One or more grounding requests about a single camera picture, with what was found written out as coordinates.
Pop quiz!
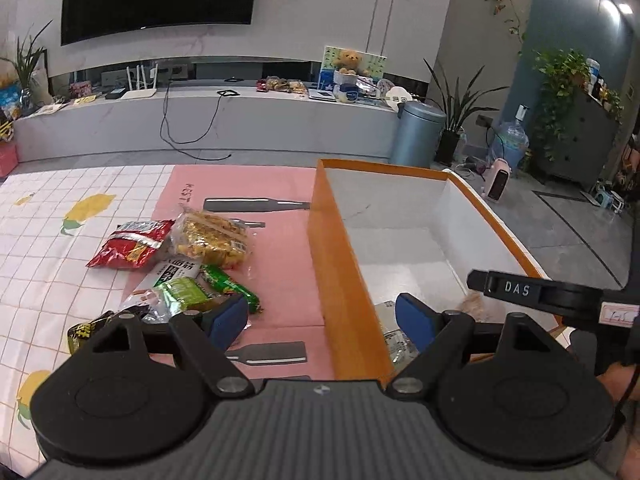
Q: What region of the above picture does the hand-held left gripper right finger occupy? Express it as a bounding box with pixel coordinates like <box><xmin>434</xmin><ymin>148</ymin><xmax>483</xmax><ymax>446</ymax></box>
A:
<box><xmin>386</xmin><ymin>294</ymin><xmax>571</xmax><ymax>400</ymax></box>

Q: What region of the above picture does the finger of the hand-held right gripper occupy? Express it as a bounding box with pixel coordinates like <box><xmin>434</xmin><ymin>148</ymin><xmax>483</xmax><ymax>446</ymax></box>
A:
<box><xmin>466</xmin><ymin>269</ymin><xmax>601</xmax><ymax>318</ymax></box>

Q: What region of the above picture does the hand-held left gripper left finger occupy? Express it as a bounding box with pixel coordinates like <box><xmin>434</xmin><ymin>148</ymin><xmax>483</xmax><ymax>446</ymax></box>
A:
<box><xmin>75</xmin><ymin>294</ymin><xmax>253</xmax><ymax>397</ymax></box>

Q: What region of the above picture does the green sausage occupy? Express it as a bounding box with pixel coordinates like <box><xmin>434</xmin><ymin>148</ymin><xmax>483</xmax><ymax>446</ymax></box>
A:
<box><xmin>200</xmin><ymin>265</ymin><xmax>263</xmax><ymax>313</ymax></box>

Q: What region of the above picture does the green snack packet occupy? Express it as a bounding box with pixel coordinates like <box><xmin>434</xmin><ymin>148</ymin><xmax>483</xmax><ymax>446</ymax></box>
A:
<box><xmin>152</xmin><ymin>277</ymin><xmax>216</xmax><ymax>313</ymax></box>

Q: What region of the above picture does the white snack packet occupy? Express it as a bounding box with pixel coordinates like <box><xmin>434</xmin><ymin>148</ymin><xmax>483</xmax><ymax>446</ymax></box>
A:
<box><xmin>120</xmin><ymin>260</ymin><xmax>206</xmax><ymax>311</ymax></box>

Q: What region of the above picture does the orange cardboard box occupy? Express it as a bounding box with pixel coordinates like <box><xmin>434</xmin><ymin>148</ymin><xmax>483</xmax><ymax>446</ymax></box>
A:
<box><xmin>306</xmin><ymin>158</ymin><xmax>578</xmax><ymax>387</ymax></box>

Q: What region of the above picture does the black and yellow snack packet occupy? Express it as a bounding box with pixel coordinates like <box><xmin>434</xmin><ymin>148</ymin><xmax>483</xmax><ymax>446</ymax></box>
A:
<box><xmin>66</xmin><ymin>310</ymin><xmax>121</xmax><ymax>356</ymax></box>

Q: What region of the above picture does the person's right forearm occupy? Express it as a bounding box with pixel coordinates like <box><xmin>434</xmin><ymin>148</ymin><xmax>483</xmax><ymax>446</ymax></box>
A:
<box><xmin>612</xmin><ymin>410</ymin><xmax>640</xmax><ymax>480</ymax></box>

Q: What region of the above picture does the clear bag of yellow snacks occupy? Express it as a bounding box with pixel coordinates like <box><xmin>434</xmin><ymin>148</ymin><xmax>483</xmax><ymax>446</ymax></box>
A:
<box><xmin>167</xmin><ymin>211</ymin><xmax>253</xmax><ymax>268</ymax></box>

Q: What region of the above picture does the pile of wrapped snacks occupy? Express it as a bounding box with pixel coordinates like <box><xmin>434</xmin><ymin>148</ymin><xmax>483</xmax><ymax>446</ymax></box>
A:
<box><xmin>257</xmin><ymin>76</ymin><xmax>307</xmax><ymax>95</ymax></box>

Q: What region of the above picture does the person's right hand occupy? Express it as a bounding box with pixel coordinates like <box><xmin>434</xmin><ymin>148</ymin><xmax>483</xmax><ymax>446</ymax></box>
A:
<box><xmin>598</xmin><ymin>361</ymin><xmax>640</xmax><ymax>413</ymax></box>

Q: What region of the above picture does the pink mat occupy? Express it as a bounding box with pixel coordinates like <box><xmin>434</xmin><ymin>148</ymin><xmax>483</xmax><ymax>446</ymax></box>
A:
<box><xmin>150</xmin><ymin>165</ymin><xmax>396</xmax><ymax>381</ymax></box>

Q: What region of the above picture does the small white heater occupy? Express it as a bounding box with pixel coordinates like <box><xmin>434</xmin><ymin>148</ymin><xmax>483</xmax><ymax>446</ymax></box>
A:
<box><xmin>482</xmin><ymin>159</ymin><xmax>513</xmax><ymax>202</ymax></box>

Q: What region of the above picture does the red snack bag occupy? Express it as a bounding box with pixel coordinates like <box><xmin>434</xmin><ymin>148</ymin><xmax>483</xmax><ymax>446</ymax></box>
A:
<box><xmin>86</xmin><ymin>219</ymin><xmax>176</xmax><ymax>272</ymax></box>

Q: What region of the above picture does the blue water jug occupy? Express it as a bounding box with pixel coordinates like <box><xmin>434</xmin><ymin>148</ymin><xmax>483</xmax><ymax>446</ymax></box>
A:
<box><xmin>492</xmin><ymin>105</ymin><xmax>531</xmax><ymax>171</ymax></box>

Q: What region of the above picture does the potted long-leaf plant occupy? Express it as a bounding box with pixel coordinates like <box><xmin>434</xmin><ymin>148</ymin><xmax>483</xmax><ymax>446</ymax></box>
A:
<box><xmin>422</xmin><ymin>57</ymin><xmax>511</xmax><ymax>168</ymax></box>

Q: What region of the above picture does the grey cabinet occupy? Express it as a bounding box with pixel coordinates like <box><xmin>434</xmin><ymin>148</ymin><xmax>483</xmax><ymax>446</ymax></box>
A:
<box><xmin>530</xmin><ymin>85</ymin><xmax>623</xmax><ymax>191</ymax></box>

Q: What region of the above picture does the grey trash can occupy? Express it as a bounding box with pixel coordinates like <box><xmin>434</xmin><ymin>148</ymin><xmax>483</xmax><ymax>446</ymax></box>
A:
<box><xmin>392</xmin><ymin>101</ymin><xmax>447</xmax><ymax>167</ymax></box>

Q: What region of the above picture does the checkered lemon print tablecloth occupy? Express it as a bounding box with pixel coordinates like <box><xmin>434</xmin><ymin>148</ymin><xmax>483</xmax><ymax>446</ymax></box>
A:
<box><xmin>0</xmin><ymin>165</ymin><xmax>321</xmax><ymax>480</ymax></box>

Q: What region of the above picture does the grey television bench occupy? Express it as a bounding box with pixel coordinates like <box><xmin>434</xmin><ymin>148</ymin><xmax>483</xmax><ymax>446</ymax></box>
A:
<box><xmin>12</xmin><ymin>52</ymin><xmax>431</xmax><ymax>163</ymax></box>

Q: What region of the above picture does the trailing green plant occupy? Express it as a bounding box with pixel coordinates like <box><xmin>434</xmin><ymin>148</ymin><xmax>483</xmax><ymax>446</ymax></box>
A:
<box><xmin>530</xmin><ymin>47</ymin><xmax>593</xmax><ymax>161</ymax></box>

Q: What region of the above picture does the white round disc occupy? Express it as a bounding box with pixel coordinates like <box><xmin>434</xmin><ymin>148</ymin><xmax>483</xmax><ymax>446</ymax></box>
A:
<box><xmin>384</xmin><ymin>84</ymin><xmax>412</xmax><ymax>110</ymax></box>

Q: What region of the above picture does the white and blue container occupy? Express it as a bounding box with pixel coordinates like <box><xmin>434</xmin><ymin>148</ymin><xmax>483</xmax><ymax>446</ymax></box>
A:
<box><xmin>334</xmin><ymin>82</ymin><xmax>362</xmax><ymax>104</ymax></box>

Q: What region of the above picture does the white router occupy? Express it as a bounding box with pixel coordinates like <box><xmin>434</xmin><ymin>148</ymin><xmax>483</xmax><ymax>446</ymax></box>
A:
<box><xmin>121</xmin><ymin>62</ymin><xmax>160</xmax><ymax>100</ymax></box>

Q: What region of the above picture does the green picture board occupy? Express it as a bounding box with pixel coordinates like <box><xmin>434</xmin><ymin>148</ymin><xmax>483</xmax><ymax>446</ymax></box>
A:
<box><xmin>319</xmin><ymin>46</ymin><xmax>388</xmax><ymax>86</ymax></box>

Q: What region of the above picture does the brown teddy bear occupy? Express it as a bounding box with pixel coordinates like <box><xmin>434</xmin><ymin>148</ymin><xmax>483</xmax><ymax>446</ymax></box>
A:
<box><xmin>332</xmin><ymin>49</ymin><xmax>363</xmax><ymax>75</ymax></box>

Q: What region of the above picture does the pink box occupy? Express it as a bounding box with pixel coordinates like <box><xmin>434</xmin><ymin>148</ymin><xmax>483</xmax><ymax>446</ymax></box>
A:
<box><xmin>0</xmin><ymin>142</ymin><xmax>18</xmax><ymax>178</ymax></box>

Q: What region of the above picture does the blue snack bag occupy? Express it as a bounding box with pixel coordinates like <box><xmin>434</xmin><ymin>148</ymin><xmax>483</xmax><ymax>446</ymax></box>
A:
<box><xmin>0</xmin><ymin>85</ymin><xmax>23</xmax><ymax>121</ymax></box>

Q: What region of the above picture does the potted grass plant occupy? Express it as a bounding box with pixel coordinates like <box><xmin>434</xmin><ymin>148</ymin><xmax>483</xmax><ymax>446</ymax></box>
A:
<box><xmin>0</xmin><ymin>20</ymin><xmax>53</xmax><ymax>111</ymax></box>

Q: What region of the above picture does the black cable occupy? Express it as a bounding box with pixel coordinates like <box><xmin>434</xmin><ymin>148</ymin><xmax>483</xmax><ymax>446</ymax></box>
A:
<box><xmin>177</xmin><ymin>89</ymin><xmax>240</xmax><ymax>146</ymax></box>
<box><xmin>159</xmin><ymin>81</ymin><xmax>233</xmax><ymax>159</ymax></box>

